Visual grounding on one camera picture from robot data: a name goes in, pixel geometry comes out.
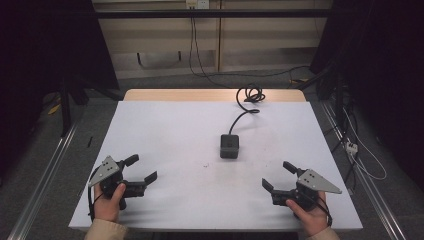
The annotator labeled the black horizontal metal bar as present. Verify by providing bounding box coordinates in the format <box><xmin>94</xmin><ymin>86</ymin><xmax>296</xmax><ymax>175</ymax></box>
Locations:
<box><xmin>93</xmin><ymin>8</ymin><xmax>334</xmax><ymax>20</ymax></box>

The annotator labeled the white power strip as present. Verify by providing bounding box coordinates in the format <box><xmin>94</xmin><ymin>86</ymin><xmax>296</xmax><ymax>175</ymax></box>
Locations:
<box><xmin>345</xmin><ymin>140</ymin><xmax>360</xmax><ymax>156</ymax></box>

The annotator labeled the black hanging wall cable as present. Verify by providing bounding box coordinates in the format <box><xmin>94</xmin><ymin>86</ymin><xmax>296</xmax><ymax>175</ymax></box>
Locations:
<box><xmin>188</xmin><ymin>7</ymin><xmax>313</xmax><ymax>88</ymax></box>

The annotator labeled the black adapter cable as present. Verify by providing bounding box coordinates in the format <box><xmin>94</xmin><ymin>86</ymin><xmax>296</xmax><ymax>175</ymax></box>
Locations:
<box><xmin>228</xmin><ymin>84</ymin><xmax>267</xmax><ymax>136</ymax></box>

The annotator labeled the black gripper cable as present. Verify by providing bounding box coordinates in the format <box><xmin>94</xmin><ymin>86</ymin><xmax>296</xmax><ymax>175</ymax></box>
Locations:
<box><xmin>87</xmin><ymin>165</ymin><xmax>105</xmax><ymax>223</ymax></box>
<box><xmin>307</xmin><ymin>190</ymin><xmax>334</xmax><ymax>228</ymax></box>

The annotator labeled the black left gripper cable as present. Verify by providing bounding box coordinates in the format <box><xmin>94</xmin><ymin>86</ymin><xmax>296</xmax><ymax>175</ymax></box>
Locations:
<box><xmin>87</xmin><ymin>165</ymin><xmax>105</xmax><ymax>223</ymax></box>

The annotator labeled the black power adapter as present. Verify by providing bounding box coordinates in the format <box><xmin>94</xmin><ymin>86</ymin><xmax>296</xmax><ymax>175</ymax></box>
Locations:
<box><xmin>219</xmin><ymin>133</ymin><xmax>240</xmax><ymax>160</ymax></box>

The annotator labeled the black metal stand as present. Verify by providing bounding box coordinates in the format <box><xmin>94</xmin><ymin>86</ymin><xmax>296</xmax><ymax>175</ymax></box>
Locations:
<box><xmin>56</xmin><ymin>49</ymin><xmax>91</xmax><ymax>138</ymax></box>

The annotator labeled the person's left hand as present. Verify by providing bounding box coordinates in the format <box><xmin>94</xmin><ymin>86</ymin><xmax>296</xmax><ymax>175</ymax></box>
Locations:
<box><xmin>93</xmin><ymin>182</ymin><xmax>128</xmax><ymax>224</ymax></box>

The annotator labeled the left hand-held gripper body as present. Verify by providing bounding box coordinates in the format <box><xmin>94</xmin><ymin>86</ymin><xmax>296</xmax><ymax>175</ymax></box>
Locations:
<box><xmin>88</xmin><ymin>155</ymin><xmax>148</xmax><ymax>211</ymax></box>

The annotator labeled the white floor cable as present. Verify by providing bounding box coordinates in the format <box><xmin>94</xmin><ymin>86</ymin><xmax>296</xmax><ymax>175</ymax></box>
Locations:
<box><xmin>342</xmin><ymin>107</ymin><xmax>388</xmax><ymax>182</ymax></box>

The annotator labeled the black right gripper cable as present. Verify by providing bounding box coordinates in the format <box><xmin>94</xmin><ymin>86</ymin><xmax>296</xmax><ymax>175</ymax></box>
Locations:
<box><xmin>307</xmin><ymin>190</ymin><xmax>334</xmax><ymax>228</ymax></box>

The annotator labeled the aluminium floor rail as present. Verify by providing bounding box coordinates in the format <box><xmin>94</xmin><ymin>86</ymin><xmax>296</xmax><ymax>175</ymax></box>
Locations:
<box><xmin>320</xmin><ymin>101</ymin><xmax>408</xmax><ymax>240</ymax></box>
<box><xmin>7</xmin><ymin>123</ymin><xmax>80</xmax><ymax>240</ymax></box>

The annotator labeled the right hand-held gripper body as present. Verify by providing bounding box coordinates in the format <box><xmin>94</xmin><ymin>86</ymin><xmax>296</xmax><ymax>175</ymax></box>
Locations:
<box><xmin>270</xmin><ymin>168</ymin><xmax>343</xmax><ymax>213</ymax></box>

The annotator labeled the person's right hand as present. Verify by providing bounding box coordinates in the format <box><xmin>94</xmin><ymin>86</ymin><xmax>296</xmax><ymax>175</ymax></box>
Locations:
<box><xmin>285</xmin><ymin>191</ymin><xmax>332</xmax><ymax>238</ymax></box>

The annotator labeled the white wall socket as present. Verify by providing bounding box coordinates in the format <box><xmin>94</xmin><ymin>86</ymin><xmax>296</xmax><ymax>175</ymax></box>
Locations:
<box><xmin>185</xmin><ymin>0</ymin><xmax>210</xmax><ymax>10</ymax></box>

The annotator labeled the black curtain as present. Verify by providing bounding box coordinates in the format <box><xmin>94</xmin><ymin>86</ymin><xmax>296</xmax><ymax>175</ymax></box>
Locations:
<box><xmin>309</xmin><ymin>0</ymin><xmax>424</xmax><ymax>183</ymax></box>
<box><xmin>0</xmin><ymin>0</ymin><xmax>120</xmax><ymax>181</ymax></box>

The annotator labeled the white table cover sheet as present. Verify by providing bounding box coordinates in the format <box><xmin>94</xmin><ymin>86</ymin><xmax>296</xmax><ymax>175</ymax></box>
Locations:
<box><xmin>68</xmin><ymin>100</ymin><xmax>364</xmax><ymax>232</ymax></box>

